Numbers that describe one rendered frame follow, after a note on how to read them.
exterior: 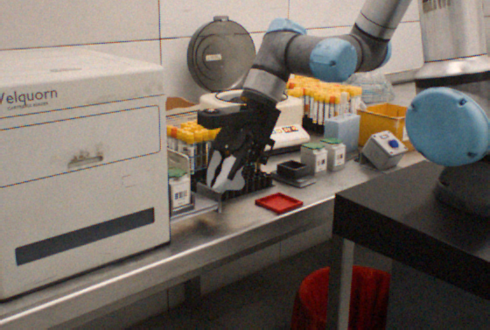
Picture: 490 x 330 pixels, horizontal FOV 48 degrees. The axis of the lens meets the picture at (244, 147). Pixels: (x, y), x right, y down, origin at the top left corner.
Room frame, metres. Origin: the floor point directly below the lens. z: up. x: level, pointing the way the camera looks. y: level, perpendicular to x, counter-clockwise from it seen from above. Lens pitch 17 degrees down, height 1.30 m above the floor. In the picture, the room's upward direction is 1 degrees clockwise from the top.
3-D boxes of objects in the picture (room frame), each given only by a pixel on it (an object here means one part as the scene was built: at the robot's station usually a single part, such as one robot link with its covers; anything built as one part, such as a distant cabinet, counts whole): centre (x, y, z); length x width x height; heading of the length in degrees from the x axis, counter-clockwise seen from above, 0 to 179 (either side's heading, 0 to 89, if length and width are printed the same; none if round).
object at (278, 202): (1.01, -0.07, 0.88); 0.07 x 0.07 x 0.01; 42
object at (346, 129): (1.34, -0.24, 0.92); 0.10 x 0.07 x 0.10; 138
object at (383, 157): (1.26, -0.32, 0.92); 0.13 x 0.07 x 0.08; 42
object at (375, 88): (2.06, -0.46, 0.94); 0.20 x 0.17 x 0.14; 113
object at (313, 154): (1.20, -0.16, 0.91); 0.05 x 0.04 x 0.07; 42
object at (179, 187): (0.89, 0.12, 0.95); 0.05 x 0.04 x 0.06; 42
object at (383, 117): (1.43, -0.39, 0.92); 0.13 x 0.13 x 0.10; 39
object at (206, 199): (0.88, 0.14, 0.92); 0.21 x 0.07 x 0.05; 132
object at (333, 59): (1.00, -0.15, 1.17); 0.11 x 0.11 x 0.08; 44
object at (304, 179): (1.15, -0.11, 0.89); 0.09 x 0.05 x 0.04; 44
